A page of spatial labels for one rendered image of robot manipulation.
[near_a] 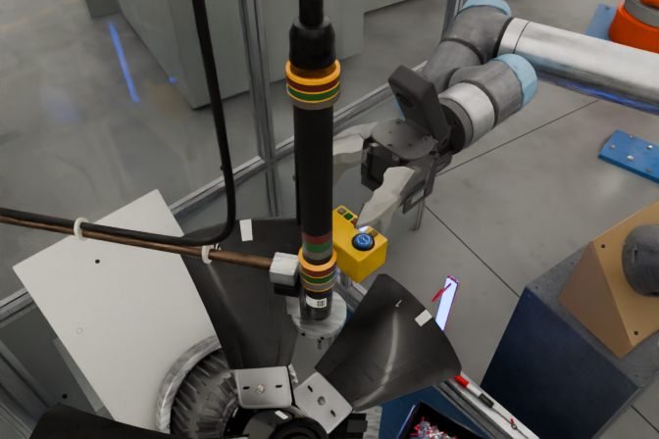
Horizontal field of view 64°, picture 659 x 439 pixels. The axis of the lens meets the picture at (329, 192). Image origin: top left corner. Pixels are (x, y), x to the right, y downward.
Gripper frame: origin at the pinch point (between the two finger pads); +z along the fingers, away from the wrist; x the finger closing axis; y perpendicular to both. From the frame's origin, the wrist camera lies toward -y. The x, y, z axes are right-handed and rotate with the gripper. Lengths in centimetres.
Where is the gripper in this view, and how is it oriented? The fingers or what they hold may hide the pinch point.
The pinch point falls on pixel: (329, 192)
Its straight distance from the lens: 53.6
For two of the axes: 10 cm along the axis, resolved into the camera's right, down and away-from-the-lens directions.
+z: -7.3, 4.9, -4.8
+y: 0.0, 7.0, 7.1
